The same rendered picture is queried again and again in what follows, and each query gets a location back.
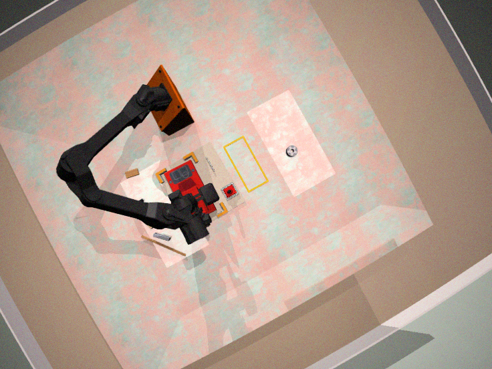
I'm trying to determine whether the black toy tyre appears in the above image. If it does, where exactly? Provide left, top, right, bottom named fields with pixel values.
left=286, top=145, right=298, bottom=157

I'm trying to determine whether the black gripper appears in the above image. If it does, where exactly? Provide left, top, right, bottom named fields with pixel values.
left=184, top=183, right=219, bottom=213

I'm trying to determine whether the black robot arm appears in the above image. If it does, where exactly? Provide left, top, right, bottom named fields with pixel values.
left=56, top=83, right=212, bottom=245

